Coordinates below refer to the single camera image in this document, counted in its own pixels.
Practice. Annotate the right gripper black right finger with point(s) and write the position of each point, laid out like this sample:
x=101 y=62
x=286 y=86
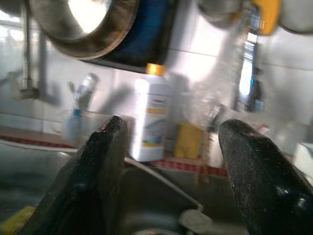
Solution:
x=269 y=195

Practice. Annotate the hanging steel pan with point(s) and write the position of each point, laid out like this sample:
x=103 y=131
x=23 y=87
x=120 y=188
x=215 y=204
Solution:
x=85 y=14

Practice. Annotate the yellow hanging holder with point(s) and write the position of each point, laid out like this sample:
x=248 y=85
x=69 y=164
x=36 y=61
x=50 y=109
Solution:
x=267 y=17

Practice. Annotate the stainless steel sink basin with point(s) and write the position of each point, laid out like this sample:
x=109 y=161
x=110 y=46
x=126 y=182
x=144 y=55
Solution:
x=151 y=208
x=24 y=171

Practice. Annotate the white detergent bottle yellow cap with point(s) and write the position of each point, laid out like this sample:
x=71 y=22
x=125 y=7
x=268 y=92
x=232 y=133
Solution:
x=151 y=110

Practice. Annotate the clear plastic bag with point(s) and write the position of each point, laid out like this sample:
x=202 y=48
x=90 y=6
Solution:
x=220 y=73

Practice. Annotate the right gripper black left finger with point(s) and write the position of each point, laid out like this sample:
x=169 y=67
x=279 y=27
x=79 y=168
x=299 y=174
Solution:
x=85 y=191

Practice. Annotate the clear plastic measuring jug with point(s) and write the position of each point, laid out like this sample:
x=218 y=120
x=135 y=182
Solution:
x=93 y=120

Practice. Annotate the hanging black pan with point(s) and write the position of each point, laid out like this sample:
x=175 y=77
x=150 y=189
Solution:
x=146 y=29

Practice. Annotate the blue toothbrush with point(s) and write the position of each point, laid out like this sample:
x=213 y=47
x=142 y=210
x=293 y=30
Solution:
x=77 y=102

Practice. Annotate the steel wall tap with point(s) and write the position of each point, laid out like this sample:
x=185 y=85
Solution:
x=27 y=80

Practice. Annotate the hanging steel pot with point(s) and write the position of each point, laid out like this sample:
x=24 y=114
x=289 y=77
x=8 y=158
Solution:
x=221 y=12

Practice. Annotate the small white toothbrush cup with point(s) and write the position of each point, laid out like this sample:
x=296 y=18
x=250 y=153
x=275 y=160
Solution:
x=71 y=127

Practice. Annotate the yellow green scouring sponge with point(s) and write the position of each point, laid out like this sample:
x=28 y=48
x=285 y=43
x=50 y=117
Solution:
x=17 y=219

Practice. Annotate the yellow sponge block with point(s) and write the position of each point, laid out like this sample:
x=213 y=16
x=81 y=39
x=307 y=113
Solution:
x=187 y=142

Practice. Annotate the white utensil container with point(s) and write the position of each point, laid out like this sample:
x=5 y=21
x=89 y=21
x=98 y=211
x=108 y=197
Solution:
x=216 y=151

